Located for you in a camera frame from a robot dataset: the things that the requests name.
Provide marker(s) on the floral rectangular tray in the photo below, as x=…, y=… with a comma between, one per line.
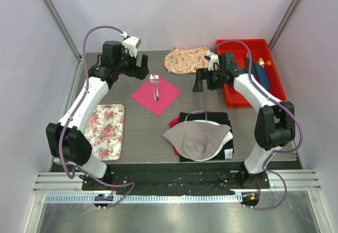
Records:
x=105, y=131

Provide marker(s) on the silver fork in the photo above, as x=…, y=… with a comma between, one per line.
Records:
x=156, y=85

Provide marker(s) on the pink paper napkin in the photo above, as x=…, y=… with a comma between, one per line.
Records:
x=167, y=94

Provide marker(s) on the gold spoon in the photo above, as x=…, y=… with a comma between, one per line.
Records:
x=261, y=62

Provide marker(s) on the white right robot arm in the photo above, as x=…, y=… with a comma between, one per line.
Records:
x=275, y=125

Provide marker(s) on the orange patterned fabric cover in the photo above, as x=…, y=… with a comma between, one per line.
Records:
x=183, y=61

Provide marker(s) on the aluminium front rail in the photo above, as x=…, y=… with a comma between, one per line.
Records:
x=57, y=188

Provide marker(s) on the grey bucket hat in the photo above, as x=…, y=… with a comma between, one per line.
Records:
x=199, y=140

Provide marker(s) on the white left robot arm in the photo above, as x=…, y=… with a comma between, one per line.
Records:
x=66, y=138

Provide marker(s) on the black rolled napkin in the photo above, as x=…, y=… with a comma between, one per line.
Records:
x=250, y=65

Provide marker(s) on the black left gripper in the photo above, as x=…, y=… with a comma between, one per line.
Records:
x=139, y=72

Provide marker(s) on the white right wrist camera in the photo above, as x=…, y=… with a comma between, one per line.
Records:
x=213, y=60

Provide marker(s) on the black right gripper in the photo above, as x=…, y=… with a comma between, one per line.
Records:
x=204, y=74

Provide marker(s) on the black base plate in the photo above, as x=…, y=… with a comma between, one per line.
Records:
x=177, y=179

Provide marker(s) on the black folded garment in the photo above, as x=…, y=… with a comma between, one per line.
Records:
x=218, y=117

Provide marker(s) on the blue rolled napkin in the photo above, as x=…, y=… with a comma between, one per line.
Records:
x=262, y=76

